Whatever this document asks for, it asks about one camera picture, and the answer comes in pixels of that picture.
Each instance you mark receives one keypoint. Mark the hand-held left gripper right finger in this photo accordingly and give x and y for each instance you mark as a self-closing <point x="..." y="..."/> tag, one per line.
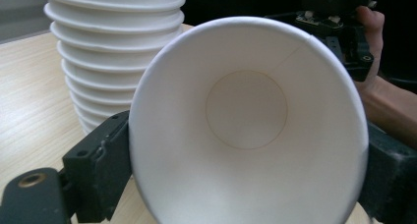
<point x="390" y="178"/>

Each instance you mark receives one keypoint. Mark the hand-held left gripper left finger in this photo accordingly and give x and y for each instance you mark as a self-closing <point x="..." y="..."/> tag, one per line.
<point x="98" y="165"/>

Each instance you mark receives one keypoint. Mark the stack of white paper cups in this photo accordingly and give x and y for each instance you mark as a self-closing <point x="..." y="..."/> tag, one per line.
<point x="108" y="50"/>

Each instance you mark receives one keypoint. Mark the single white paper cup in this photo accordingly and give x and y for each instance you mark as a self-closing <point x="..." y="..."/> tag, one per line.
<point x="249" y="125"/>

